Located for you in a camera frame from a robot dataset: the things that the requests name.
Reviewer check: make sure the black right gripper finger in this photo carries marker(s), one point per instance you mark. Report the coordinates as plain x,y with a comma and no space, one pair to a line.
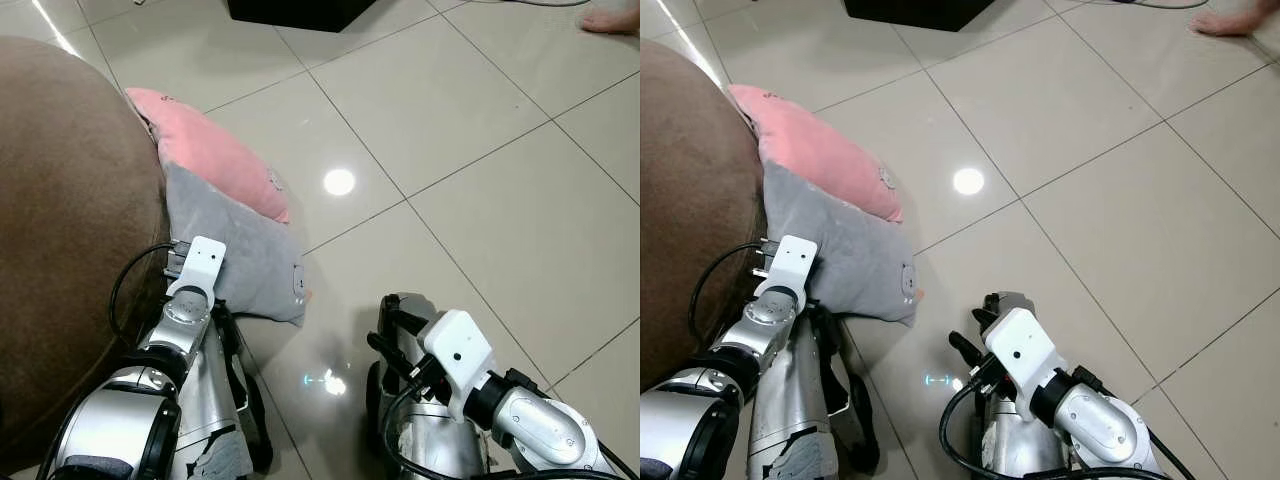
962,345
988,310
398,318
385,352

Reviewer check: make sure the pink and grey pillow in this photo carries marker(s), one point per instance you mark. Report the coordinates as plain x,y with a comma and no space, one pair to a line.
232,240
850,240

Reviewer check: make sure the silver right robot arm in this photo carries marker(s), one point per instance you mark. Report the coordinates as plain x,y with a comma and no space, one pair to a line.
1100,420
540,425

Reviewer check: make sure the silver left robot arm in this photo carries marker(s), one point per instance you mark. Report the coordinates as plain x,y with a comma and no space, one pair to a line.
110,420
690,420

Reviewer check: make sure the brown sofa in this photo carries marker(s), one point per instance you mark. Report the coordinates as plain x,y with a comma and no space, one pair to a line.
690,180
60,200

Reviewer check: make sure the black box furniture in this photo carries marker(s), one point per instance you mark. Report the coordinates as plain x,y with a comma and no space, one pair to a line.
915,12
300,12

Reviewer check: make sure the person's bare foot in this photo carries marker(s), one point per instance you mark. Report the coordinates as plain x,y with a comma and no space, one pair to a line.
1230,22
615,21

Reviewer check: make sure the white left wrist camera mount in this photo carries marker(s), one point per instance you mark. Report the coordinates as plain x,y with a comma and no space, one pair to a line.
203,258
793,258

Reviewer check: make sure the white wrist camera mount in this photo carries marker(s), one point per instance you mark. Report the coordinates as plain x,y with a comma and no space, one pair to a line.
1020,350
793,258
203,258
455,350

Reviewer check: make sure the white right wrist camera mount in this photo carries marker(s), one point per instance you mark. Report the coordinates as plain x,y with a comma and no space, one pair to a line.
455,350
1020,350

